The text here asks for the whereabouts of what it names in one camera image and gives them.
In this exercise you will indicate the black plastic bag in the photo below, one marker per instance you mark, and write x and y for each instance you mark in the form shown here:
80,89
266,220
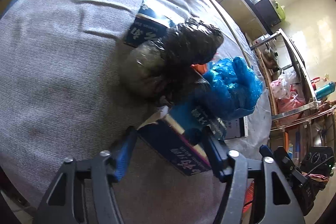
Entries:
161,71

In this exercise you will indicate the blue toothpaste box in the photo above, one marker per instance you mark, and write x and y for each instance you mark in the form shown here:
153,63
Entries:
172,132

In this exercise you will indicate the blue plastic bag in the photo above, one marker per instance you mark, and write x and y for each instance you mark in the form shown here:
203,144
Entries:
234,89

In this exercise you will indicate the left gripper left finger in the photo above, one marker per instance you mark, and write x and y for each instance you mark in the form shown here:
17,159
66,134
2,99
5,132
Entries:
64,200

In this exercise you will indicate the flat blue box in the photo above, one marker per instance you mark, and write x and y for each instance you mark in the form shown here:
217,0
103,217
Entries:
149,24

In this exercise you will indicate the pink white plastic bag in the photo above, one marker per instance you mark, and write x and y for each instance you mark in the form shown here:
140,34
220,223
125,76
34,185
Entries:
288,92

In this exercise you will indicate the teal water bottle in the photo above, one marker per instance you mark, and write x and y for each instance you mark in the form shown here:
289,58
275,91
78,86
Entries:
325,90

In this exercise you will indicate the metal kitchen shelf rack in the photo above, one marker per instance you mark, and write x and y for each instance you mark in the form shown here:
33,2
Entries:
299,120

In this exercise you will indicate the grey tablecloth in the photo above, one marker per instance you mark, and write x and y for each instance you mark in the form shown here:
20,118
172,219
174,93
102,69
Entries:
61,96

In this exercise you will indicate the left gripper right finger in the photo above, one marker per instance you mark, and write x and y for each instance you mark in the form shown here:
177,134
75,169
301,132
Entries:
273,199

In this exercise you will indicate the orange snack wrapper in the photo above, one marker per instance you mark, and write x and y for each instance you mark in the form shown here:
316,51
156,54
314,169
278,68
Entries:
201,68

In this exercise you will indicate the white small carton box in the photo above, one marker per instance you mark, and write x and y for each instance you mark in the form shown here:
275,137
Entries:
237,128

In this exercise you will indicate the red plastic mesh basket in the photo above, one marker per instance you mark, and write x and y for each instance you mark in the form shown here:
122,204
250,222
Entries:
249,197

